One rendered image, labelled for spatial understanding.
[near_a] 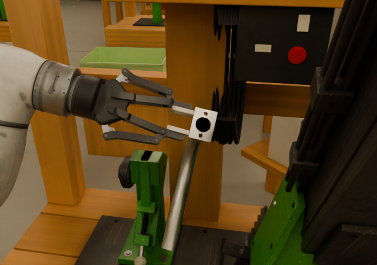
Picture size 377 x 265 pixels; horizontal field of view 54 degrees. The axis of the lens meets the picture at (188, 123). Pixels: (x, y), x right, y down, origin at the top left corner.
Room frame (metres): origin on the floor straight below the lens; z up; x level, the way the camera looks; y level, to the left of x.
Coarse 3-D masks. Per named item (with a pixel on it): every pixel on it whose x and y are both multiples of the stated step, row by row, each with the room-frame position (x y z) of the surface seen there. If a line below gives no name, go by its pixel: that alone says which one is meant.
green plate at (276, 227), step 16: (272, 208) 0.51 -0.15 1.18; (288, 208) 0.44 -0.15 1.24; (304, 208) 0.41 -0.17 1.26; (272, 224) 0.47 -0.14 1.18; (288, 224) 0.42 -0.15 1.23; (256, 240) 0.51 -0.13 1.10; (272, 240) 0.44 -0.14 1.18; (288, 240) 0.43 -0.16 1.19; (256, 256) 0.47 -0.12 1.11; (272, 256) 0.42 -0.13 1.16; (288, 256) 0.43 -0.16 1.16; (304, 256) 0.42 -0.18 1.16
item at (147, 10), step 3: (141, 3) 7.55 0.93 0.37; (144, 3) 7.57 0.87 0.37; (147, 3) 7.98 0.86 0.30; (162, 3) 7.55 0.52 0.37; (141, 6) 7.55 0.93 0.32; (144, 6) 7.56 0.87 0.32; (147, 6) 7.88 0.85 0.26; (150, 6) 7.88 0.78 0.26; (162, 6) 7.56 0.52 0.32; (141, 9) 7.55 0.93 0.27; (144, 9) 7.55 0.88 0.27; (147, 9) 7.56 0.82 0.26; (150, 9) 7.56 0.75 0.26; (162, 9) 7.56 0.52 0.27; (141, 12) 7.51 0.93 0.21; (144, 12) 7.50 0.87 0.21; (147, 12) 7.49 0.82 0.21; (150, 12) 7.48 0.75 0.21; (162, 12) 7.45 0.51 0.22; (150, 15) 8.03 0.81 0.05
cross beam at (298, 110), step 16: (160, 80) 0.92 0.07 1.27; (160, 96) 0.92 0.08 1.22; (256, 96) 0.88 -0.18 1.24; (272, 96) 0.87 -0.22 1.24; (288, 96) 0.87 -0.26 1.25; (304, 96) 0.86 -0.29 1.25; (256, 112) 0.88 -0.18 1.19; (272, 112) 0.87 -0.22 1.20; (288, 112) 0.87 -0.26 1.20; (304, 112) 0.86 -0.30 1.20
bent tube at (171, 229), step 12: (192, 120) 0.56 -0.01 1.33; (204, 120) 0.59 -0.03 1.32; (192, 132) 0.55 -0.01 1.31; (204, 132) 0.55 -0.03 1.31; (192, 144) 0.63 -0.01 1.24; (192, 156) 0.63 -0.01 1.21; (180, 168) 0.63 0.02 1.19; (192, 168) 0.63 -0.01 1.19; (180, 180) 0.61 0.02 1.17; (180, 192) 0.59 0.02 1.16; (180, 204) 0.57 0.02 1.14; (168, 216) 0.56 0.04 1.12; (180, 216) 0.56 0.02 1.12; (168, 228) 0.54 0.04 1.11; (180, 228) 0.55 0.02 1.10; (168, 240) 0.53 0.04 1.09
